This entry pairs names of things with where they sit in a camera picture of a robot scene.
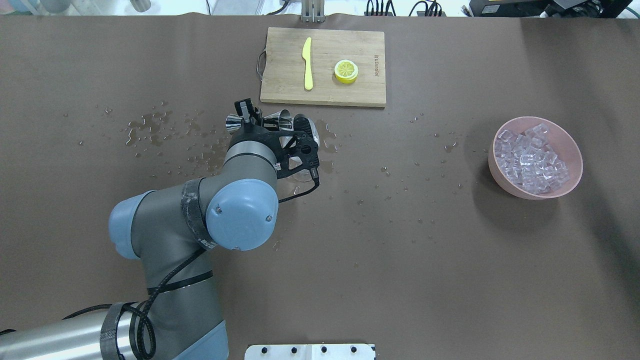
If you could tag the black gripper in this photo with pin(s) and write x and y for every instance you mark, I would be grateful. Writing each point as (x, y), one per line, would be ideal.
(248, 128)

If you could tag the steel double jigger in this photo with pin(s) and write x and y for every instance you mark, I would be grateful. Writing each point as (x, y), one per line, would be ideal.
(277, 121)

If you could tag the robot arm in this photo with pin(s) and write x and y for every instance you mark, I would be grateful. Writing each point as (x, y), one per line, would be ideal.
(169, 232)

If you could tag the clear wine glass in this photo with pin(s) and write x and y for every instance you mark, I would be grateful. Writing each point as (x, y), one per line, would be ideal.
(303, 176)

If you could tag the clear ice cubes pile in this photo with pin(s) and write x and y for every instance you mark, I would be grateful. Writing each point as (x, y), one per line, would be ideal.
(527, 160)

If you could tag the bamboo cutting board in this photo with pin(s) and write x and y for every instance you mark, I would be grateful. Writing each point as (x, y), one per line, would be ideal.
(283, 75)

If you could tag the yellow plastic knife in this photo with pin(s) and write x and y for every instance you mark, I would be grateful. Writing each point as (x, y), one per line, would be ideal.
(306, 55)

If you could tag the yellow lemon half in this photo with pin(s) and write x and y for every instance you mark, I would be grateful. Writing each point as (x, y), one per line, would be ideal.
(346, 71)

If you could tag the pink bowl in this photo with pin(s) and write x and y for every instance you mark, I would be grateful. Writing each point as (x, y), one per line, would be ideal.
(562, 142)

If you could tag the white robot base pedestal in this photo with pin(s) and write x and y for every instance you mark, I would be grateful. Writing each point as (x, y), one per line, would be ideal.
(317, 351)

